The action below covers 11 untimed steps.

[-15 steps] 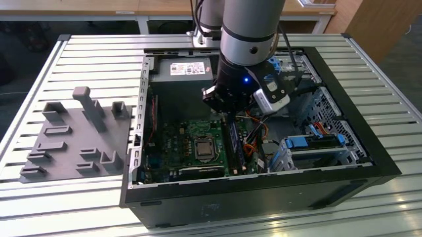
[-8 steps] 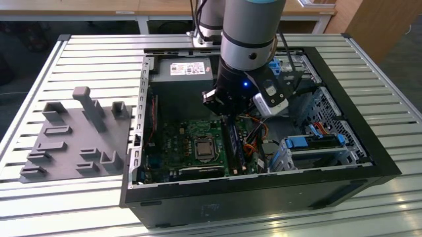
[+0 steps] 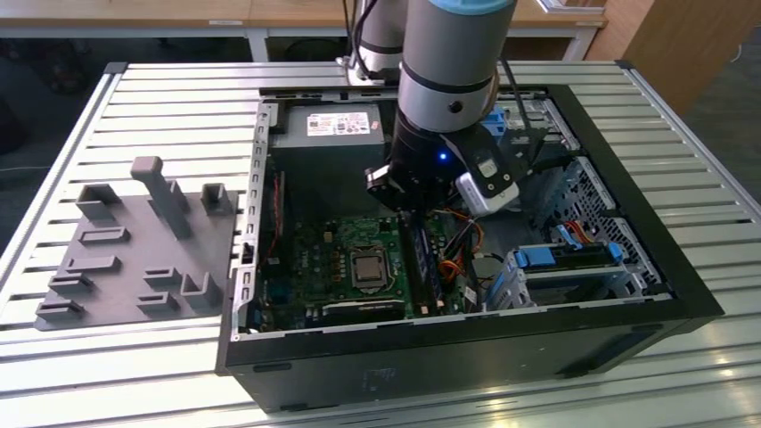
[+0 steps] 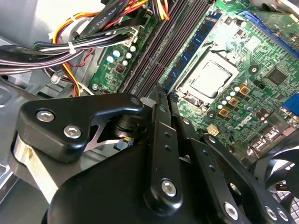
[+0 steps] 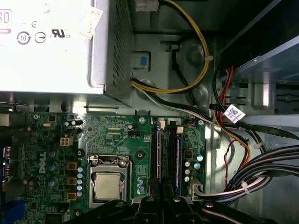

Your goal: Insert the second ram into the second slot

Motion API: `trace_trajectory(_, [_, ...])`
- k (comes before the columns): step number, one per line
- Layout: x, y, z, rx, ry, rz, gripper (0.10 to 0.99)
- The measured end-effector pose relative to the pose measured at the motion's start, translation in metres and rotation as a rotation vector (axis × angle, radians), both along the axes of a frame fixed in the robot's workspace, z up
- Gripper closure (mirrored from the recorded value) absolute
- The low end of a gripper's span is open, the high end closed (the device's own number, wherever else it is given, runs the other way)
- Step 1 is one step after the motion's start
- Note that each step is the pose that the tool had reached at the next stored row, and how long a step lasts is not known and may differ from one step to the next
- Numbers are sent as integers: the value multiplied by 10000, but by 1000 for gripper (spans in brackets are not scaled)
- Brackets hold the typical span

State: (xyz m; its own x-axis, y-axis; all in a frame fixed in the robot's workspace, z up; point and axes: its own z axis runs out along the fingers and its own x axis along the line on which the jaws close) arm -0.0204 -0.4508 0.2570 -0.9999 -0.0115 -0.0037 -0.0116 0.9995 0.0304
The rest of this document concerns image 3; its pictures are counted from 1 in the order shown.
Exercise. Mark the grey parts rack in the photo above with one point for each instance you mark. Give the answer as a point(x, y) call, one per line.
point(131, 276)

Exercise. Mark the silver CPU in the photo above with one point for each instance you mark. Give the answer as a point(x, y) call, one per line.
point(368, 269)

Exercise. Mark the black graphics card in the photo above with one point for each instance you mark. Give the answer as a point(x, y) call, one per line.
point(363, 309)

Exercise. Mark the metal CPU socket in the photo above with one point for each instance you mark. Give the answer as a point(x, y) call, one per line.
point(352, 250)

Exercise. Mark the silver drive cage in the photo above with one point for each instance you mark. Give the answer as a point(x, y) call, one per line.
point(547, 134)

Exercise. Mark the white framed wooden desk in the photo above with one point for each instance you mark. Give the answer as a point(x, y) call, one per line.
point(179, 18)

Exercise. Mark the empty blue disk carrier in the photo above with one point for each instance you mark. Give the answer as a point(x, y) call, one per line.
point(495, 127)

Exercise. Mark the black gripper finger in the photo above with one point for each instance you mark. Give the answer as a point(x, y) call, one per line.
point(383, 187)

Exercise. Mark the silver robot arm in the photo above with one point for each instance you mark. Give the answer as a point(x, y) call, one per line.
point(452, 53)

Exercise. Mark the green motherboard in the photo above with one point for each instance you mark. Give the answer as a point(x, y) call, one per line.
point(356, 232)

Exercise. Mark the grey power supply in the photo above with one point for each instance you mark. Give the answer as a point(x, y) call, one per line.
point(327, 169)

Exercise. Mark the black open PC case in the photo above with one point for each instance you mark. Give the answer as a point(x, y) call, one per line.
point(416, 365)

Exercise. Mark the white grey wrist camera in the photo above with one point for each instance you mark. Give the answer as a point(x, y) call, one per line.
point(488, 178)

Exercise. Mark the blue carrier with disk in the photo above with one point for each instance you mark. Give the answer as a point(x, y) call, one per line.
point(535, 257)

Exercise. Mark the blue RAM stick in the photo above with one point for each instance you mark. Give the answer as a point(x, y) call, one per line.
point(436, 285)
point(419, 258)

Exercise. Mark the brown wooden cabinet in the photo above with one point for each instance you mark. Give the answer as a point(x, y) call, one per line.
point(684, 44)

